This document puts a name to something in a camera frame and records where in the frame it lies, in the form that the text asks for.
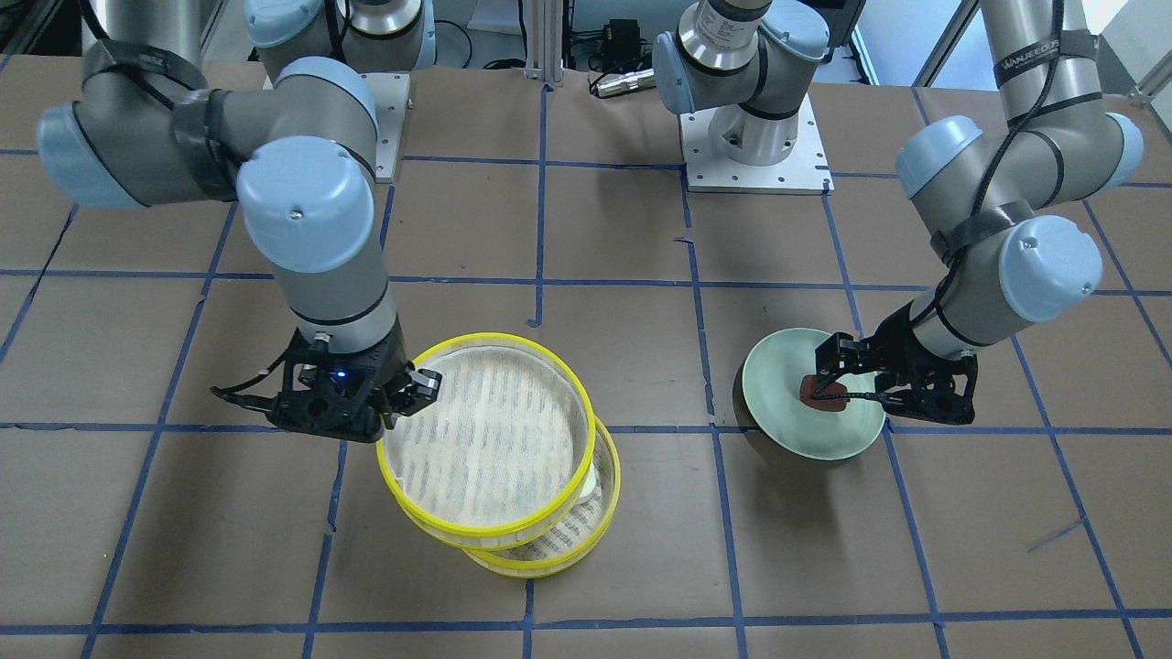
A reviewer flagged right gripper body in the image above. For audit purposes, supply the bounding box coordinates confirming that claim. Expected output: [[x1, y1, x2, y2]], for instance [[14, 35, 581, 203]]
[[267, 327, 413, 443]]

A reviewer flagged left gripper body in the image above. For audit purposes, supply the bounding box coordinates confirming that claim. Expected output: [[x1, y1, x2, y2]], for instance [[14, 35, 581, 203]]
[[870, 304, 977, 426]]

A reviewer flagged brown bun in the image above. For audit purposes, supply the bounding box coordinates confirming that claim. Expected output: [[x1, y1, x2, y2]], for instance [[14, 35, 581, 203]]
[[799, 374, 849, 413]]

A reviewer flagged yellow steamer layer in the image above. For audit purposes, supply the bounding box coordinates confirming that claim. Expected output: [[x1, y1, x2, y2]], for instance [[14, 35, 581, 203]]
[[375, 332, 602, 550], [463, 417, 621, 578]]

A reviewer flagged white steamed bun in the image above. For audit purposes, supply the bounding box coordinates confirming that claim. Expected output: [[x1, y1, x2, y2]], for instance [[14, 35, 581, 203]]
[[575, 464, 600, 505]]

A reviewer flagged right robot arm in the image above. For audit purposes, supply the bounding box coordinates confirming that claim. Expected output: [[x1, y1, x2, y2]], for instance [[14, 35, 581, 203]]
[[38, 1, 442, 443]]

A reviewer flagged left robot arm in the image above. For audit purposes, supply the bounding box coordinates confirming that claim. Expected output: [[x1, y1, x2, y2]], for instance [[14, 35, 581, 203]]
[[652, 1, 1144, 424]]

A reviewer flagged light green plate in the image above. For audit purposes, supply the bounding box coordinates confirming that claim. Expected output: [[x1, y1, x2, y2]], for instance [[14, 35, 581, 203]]
[[741, 327, 886, 460]]

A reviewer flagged silver cylinder connector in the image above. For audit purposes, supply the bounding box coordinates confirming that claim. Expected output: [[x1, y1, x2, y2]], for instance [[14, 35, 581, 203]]
[[590, 70, 656, 98]]

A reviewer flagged black power adapter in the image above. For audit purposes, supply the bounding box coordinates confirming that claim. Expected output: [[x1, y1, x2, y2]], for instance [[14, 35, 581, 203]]
[[600, 18, 642, 57]]

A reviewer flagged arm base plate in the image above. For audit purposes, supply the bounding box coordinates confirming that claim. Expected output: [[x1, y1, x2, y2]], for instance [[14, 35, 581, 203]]
[[361, 72, 413, 184], [677, 96, 836, 195]]

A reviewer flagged aluminium frame post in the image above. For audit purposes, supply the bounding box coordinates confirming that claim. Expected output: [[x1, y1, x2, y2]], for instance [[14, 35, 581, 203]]
[[522, 1, 568, 88]]

